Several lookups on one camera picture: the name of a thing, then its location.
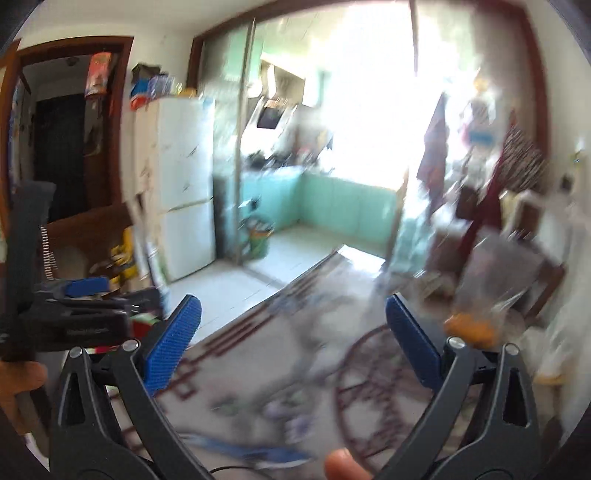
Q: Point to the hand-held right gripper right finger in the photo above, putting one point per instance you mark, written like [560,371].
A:
[415,344]

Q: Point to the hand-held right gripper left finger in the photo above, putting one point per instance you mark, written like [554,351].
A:
[173,344]

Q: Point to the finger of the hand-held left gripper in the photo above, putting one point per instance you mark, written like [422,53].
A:
[85,286]
[138,302]

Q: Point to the green bucket with red inside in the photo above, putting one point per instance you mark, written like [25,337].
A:
[145,325]

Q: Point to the black shoulder bag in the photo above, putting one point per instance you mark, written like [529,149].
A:
[466,203]

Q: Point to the green kitchen trash can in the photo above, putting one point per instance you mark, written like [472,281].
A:
[259,240]

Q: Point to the person's left hand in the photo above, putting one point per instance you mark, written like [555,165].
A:
[21,392]

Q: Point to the person's right hand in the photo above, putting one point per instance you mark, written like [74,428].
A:
[346,467]

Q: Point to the yellow bag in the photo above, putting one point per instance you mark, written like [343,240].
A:
[124,256]

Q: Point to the zip bag of orange snacks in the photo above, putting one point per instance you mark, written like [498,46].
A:
[498,286]

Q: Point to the white refrigerator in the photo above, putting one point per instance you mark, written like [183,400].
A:
[180,184]

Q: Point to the dark wooden door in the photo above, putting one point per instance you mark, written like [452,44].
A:
[60,152]

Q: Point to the dark wooden chair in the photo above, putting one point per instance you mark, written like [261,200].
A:
[551,281]

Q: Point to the maroon cloth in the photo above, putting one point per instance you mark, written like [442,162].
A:
[485,207]

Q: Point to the turquoise kitchen cabinets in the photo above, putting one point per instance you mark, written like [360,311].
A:
[332,203]

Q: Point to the blue and red towel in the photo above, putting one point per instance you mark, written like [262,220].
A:
[434,157]

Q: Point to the red and blue box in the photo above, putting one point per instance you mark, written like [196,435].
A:
[138,97]

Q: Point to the red hanging decoration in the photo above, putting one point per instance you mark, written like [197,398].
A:
[98,76]

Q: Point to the clear blue storage box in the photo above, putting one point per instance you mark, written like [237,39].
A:
[161,85]

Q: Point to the black and white patterned bag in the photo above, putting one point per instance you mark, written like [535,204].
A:
[526,159]

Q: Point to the dark bag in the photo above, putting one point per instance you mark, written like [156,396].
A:
[145,71]

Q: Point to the cartoon face hanging bag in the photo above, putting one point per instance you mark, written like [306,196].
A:
[482,127]

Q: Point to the wall socket with green plug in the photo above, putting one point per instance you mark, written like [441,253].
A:
[578,154]

